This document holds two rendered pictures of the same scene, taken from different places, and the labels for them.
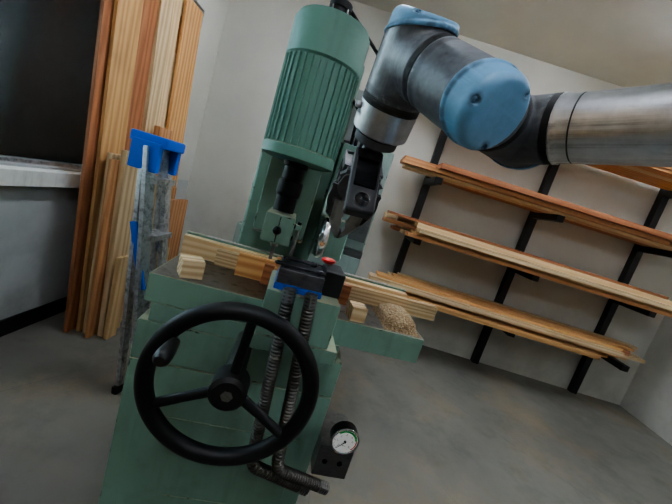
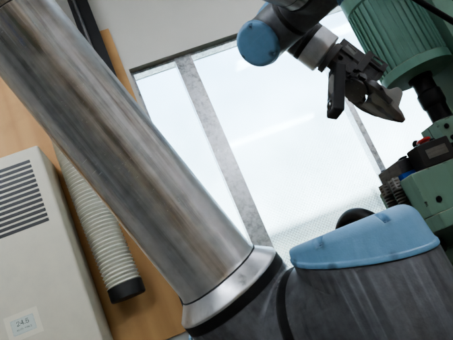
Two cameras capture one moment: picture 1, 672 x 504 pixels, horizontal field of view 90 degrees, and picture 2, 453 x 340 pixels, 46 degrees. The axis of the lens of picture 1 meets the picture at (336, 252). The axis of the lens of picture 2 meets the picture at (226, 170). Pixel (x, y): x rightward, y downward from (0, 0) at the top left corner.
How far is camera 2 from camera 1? 109 cm
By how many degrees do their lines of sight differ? 84
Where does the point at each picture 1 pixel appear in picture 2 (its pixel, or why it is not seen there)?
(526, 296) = not seen: outside the picture
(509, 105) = (251, 38)
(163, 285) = not seen: hidden behind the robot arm
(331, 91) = (371, 23)
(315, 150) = (394, 66)
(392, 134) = (310, 59)
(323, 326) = (415, 197)
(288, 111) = not seen: hidden behind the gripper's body
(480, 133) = (261, 56)
